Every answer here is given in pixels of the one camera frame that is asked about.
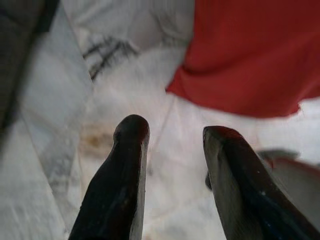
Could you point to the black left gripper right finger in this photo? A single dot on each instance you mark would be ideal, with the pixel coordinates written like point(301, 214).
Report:
point(245, 190)

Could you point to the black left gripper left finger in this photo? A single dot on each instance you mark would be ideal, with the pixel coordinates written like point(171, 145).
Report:
point(117, 180)

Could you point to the red pillow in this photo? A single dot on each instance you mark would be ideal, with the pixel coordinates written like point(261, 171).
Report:
point(250, 50)

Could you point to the brown-grey fabric sofa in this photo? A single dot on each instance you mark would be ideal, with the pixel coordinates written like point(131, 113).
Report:
point(15, 37)

